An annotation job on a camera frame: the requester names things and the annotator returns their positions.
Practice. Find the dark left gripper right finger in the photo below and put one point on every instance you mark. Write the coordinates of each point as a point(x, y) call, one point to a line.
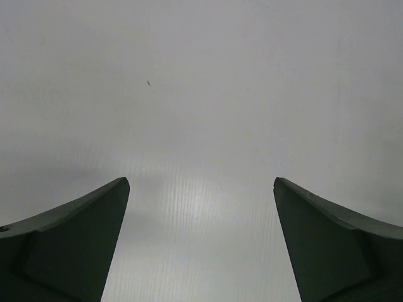
point(338, 254)

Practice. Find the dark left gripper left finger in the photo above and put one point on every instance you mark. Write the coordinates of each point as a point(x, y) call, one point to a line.
point(64, 254)

